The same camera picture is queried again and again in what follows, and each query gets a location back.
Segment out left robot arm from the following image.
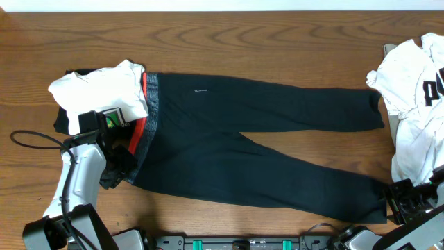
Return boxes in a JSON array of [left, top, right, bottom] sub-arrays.
[[22, 130, 147, 250]]

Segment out black leggings with red waistband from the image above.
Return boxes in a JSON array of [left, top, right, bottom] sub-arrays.
[[108, 72, 386, 224]]

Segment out folded black garment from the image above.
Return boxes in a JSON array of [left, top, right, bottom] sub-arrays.
[[53, 69, 94, 135]]

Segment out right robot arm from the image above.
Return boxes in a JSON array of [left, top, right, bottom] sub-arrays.
[[327, 166, 443, 250]]

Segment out folded white shirt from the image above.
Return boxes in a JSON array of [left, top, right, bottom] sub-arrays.
[[48, 60, 148, 135]]

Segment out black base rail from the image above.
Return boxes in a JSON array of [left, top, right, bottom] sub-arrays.
[[149, 235, 336, 250]]

